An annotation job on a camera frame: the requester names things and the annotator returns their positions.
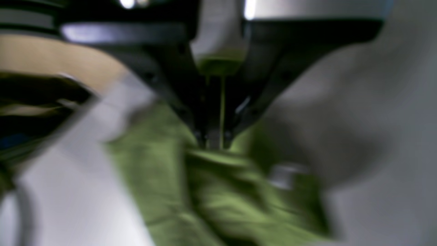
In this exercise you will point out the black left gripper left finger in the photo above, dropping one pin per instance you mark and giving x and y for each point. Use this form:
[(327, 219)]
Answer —
[(152, 38)]

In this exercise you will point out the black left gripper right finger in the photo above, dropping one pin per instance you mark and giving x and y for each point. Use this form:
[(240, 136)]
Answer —
[(285, 38)]

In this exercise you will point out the green T-shirt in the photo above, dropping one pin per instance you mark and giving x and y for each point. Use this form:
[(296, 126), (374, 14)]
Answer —
[(248, 195)]

